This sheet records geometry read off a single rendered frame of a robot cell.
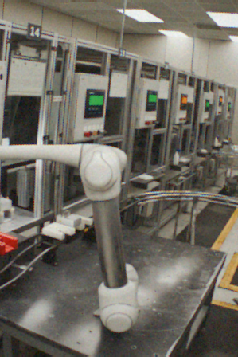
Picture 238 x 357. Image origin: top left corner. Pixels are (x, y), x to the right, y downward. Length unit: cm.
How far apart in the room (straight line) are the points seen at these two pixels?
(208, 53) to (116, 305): 910
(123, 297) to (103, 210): 37
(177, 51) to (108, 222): 920
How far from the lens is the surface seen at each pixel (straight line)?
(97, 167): 134
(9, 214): 236
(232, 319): 332
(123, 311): 156
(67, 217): 240
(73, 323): 182
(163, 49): 1059
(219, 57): 1017
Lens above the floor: 174
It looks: 13 degrees down
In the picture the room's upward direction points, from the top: 6 degrees clockwise
